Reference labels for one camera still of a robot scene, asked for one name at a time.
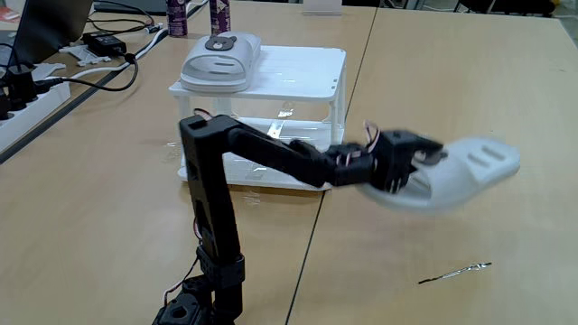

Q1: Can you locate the white bear slipper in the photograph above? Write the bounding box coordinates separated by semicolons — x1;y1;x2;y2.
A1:
179;30;263;94
356;136;521;214

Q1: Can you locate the white plastic shelf box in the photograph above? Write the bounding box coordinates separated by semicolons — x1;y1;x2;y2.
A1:
167;43;348;192

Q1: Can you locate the black chair base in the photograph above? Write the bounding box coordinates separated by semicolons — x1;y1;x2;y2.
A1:
454;0;557;17

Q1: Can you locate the purple drink can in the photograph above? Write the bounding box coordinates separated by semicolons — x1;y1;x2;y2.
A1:
165;0;189;39
209;0;232;36

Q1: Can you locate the black power adapter brick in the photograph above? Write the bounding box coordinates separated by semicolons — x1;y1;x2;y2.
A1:
82;30;128;58

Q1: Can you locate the white power strip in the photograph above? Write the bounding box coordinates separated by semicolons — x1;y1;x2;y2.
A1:
0;80;72;154

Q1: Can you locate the dark laptop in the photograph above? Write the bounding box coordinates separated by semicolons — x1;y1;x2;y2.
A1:
12;0;94;65

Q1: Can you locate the black power plug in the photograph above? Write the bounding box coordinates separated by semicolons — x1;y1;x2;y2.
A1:
5;63;38;112

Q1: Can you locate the silver twist tie wire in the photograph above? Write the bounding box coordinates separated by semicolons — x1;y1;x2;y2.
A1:
417;261;493;285

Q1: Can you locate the white cable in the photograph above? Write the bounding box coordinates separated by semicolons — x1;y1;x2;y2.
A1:
67;27;169;80

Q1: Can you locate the black power cable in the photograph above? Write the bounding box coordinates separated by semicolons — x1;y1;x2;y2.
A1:
35;52;140;93

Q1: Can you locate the white printed bracket part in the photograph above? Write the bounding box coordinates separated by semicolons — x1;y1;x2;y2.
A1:
58;43;112;69

